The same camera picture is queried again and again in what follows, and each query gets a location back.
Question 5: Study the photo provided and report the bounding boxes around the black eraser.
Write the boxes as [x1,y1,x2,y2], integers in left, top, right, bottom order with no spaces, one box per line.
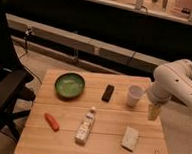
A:
[102,84,115,101]

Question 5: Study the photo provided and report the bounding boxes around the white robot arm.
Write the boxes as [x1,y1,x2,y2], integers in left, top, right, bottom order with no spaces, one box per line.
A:
[147,59,192,120]

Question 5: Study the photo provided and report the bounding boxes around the white paper cup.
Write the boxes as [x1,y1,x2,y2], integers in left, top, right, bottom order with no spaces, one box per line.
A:
[127,84,145,107]

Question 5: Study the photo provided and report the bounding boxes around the white sponge block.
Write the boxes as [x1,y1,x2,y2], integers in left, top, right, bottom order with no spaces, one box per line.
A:
[121,126,139,152]

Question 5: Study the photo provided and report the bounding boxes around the white tube bottle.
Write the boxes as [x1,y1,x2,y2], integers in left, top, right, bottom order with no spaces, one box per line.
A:
[75,106,96,145]

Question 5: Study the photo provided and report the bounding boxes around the wooden table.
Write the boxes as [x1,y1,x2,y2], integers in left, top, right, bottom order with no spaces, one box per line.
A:
[14,69,168,154]

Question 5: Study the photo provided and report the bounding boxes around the green bowl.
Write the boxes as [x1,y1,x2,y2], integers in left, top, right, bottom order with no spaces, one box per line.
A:
[54,72,85,100]

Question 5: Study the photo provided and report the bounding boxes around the orange carrot toy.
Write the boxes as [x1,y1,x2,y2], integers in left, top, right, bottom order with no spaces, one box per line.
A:
[44,113,60,132]

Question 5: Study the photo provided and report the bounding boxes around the black office chair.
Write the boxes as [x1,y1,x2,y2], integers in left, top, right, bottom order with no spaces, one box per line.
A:
[0,3,36,140]

